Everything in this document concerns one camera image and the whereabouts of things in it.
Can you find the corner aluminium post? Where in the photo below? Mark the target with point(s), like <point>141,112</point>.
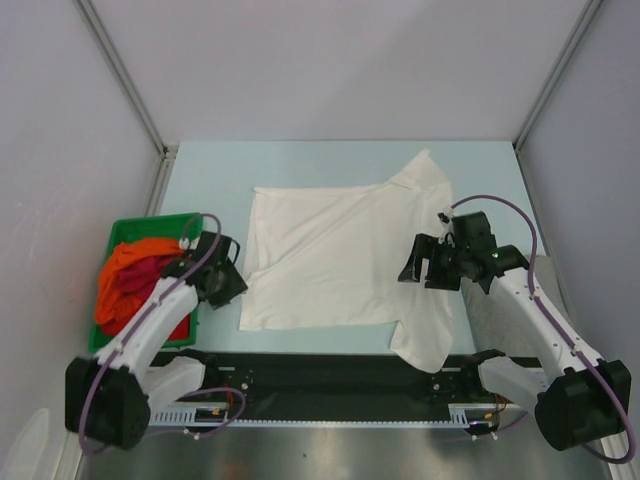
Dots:
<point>99,32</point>
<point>578,33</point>

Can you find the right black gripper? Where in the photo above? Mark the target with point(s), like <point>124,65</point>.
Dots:
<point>426,246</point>

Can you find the folded grey t-shirt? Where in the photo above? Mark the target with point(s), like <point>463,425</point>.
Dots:
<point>491,324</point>

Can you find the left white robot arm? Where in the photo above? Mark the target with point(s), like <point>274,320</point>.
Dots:
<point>110,398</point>

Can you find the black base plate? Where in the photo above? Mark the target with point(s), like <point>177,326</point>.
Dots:
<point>340,387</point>

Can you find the left corner aluminium post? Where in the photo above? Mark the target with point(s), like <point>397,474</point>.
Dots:
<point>99,32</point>

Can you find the green plastic bin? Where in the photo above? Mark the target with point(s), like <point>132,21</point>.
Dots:
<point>134,229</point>

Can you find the white printed t-shirt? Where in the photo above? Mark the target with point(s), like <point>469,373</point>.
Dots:
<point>326,257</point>

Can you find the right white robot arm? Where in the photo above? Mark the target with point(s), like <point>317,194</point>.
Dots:
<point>581,397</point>

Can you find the orange t-shirt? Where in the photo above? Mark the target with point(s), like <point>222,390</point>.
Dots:
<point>112,304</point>

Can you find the right corner aluminium post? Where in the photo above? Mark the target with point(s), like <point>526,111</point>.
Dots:
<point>578,33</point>

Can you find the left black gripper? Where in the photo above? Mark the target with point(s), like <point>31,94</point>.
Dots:
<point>236,286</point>

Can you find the red t-shirt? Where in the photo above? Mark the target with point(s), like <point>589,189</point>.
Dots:
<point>181,332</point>

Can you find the white slotted cable duct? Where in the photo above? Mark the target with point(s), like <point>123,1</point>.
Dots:
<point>456,417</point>

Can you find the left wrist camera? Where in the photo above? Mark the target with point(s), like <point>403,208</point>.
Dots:
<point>188,244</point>

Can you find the magenta t-shirt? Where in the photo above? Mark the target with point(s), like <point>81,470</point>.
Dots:
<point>140,278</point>

